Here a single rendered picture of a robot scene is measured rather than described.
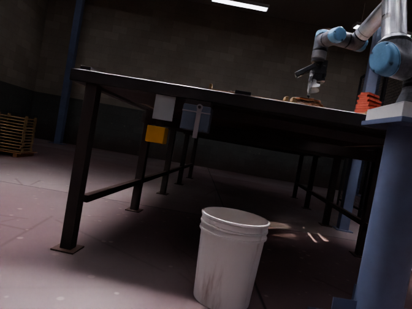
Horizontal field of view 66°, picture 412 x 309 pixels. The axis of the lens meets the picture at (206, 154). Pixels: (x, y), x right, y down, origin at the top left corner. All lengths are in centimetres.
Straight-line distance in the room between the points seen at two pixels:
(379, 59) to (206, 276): 107
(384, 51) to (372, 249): 74
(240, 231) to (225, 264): 15
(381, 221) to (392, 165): 21
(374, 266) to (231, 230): 55
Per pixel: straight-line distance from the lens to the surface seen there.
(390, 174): 138
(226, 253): 133
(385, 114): 139
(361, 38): 183
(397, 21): 146
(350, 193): 369
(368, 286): 145
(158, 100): 158
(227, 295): 140
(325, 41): 182
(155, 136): 154
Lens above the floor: 66
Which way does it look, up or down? 2 degrees down
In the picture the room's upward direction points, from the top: 10 degrees clockwise
